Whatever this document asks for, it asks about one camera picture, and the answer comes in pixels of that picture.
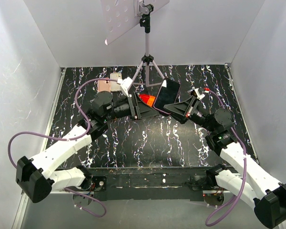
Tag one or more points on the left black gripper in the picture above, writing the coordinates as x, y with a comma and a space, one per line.
141, 110

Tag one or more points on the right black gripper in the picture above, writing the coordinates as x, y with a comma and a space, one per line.
183, 109

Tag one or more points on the purple smartphone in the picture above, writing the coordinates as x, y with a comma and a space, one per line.
167, 94

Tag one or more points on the phone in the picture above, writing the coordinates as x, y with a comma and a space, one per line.
115, 87
103, 85

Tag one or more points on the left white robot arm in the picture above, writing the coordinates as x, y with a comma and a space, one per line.
39, 175

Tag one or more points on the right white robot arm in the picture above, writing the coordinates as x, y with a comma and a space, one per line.
265, 194

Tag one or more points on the lilac tripod stand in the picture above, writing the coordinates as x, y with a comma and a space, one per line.
123, 15

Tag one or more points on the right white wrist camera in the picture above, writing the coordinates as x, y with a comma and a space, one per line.
200, 93

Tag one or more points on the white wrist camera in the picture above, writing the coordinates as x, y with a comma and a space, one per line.
200, 93
125, 85

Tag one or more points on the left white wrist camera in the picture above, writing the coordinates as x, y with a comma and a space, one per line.
125, 85

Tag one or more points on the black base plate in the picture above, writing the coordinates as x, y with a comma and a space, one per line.
156, 183

